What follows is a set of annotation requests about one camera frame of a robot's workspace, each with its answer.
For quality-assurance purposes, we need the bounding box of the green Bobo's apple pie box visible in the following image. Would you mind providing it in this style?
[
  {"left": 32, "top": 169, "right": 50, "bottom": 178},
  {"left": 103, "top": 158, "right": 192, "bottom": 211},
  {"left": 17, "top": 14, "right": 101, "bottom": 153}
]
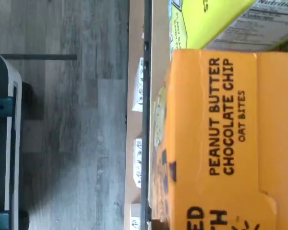
[{"left": 168, "top": 0, "right": 288, "bottom": 52}]

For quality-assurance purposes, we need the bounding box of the black metal shelf frame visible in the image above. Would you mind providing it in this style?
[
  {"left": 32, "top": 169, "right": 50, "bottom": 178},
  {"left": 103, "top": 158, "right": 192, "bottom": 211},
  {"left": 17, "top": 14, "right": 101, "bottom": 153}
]
[{"left": 139, "top": 0, "right": 154, "bottom": 230}]

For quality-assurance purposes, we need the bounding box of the dark mobile base white rim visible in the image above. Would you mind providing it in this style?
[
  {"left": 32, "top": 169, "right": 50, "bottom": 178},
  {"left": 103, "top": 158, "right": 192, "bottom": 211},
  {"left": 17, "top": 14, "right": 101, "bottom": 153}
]
[{"left": 0, "top": 48, "right": 39, "bottom": 230}]

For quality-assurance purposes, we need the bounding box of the orange Bobo's peanut butter box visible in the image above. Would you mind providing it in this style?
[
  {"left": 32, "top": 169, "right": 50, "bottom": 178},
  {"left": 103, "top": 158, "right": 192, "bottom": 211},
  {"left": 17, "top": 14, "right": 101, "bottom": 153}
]
[{"left": 149, "top": 48, "right": 288, "bottom": 230}]

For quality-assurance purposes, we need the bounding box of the white patterned carton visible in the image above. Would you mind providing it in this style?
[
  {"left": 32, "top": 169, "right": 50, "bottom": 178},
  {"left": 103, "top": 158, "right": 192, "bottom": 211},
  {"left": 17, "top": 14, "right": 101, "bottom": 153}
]
[
  {"left": 132, "top": 138, "right": 144, "bottom": 188},
  {"left": 130, "top": 203, "right": 145, "bottom": 230},
  {"left": 132, "top": 57, "right": 145, "bottom": 112}
]

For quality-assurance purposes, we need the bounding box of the black flat floor bar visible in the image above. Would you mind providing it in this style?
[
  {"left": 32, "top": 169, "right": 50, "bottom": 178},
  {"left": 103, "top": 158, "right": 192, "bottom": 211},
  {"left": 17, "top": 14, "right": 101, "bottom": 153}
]
[{"left": 0, "top": 54, "right": 78, "bottom": 61}]

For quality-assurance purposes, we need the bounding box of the tan shelf board with cartons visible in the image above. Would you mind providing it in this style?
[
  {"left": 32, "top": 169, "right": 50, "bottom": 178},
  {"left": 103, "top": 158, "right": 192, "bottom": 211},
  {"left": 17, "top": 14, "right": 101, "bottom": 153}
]
[{"left": 123, "top": 0, "right": 146, "bottom": 230}]

